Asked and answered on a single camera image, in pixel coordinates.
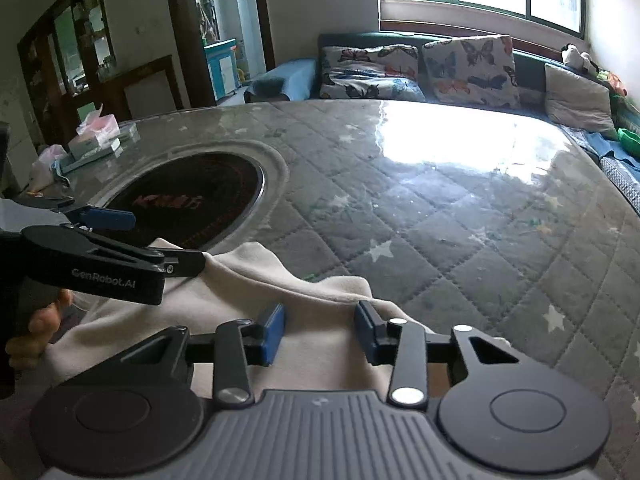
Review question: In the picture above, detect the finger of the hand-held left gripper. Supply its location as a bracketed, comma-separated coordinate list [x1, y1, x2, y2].
[10, 197, 137, 231]
[87, 240, 207, 279]

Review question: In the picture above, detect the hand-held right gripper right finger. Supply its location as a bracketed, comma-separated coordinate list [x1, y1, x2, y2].
[353, 300, 533, 407]

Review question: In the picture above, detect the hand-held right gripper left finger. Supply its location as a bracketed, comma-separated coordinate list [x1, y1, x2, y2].
[107, 303, 287, 407]

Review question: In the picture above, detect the cream garment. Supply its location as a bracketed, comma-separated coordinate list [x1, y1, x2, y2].
[45, 237, 512, 402]

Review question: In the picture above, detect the person's left hand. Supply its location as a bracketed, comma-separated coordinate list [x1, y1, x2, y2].
[5, 289, 76, 372]

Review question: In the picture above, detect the black round induction hob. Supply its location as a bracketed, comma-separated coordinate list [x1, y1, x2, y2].
[95, 140, 292, 262]

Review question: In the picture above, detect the pink plastic bag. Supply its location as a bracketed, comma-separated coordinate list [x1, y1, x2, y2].
[27, 144, 69, 194]

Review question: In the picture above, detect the pink tissue pack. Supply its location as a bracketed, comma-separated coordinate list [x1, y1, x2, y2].
[75, 104, 121, 144]

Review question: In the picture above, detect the grey quilted star table cover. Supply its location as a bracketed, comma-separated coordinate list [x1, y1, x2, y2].
[27, 97, 640, 480]

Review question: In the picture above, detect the dark wooden shelf cabinet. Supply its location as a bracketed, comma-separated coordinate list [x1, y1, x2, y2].
[17, 0, 187, 153]

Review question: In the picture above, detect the blue white cabinet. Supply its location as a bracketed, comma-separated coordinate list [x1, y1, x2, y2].
[203, 38, 239, 101]

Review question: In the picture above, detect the butterfly print pillow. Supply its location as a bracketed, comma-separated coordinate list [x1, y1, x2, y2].
[319, 62, 427, 103]
[322, 45, 420, 75]
[422, 35, 522, 110]

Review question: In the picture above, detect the blue blanket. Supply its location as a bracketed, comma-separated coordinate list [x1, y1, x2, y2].
[559, 124, 640, 172]

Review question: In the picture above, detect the grey pillow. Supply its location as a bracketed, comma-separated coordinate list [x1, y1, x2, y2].
[544, 63, 617, 137]

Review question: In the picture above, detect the green plastic basin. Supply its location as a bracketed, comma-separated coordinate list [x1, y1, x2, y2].
[616, 127, 640, 155]

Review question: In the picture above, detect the panda plush toy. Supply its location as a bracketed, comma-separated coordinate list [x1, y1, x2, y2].
[560, 44, 601, 76]

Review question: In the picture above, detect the green orange plush toy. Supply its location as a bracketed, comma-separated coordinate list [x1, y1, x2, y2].
[597, 70, 629, 97]

